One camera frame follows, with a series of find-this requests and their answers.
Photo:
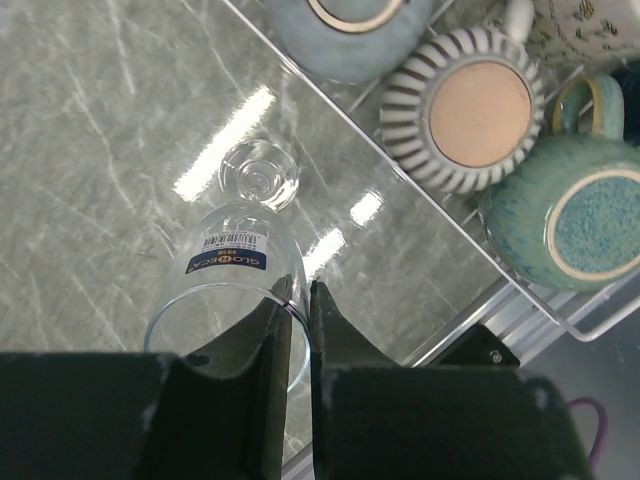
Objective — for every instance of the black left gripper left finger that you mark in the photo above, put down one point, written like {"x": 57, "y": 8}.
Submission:
{"x": 217, "y": 413}

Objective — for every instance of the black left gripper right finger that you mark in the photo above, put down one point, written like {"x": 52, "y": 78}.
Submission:
{"x": 375, "y": 419}

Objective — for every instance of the clear wine glass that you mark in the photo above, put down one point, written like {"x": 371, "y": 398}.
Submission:
{"x": 240, "y": 254}

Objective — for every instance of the teal glazed ceramic mug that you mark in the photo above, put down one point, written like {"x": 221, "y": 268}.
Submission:
{"x": 568, "y": 217}

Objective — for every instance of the ribbed striped ceramic cup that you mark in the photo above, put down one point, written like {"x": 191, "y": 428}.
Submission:
{"x": 463, "y": 111}

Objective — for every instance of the pale blue ceramic mug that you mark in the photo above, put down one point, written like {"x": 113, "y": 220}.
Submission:
{"x": 348, "y": 42}

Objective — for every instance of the small dark blue mug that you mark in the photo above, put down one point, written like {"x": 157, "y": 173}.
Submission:
{"x": 628, "y": 78}

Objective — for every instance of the floral white ceramic mug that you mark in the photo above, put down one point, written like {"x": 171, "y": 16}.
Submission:
{"x": 575, "y": 32}

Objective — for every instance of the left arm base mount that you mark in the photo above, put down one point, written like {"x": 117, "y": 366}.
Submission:
{"x": 478, "y": 346}

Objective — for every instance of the aluminium mounting rail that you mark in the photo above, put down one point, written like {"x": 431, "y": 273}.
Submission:
{"x": 526, "y": 330}

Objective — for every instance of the white wire dish rack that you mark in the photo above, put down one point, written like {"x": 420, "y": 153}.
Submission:
{"x": 361, "y": 110}

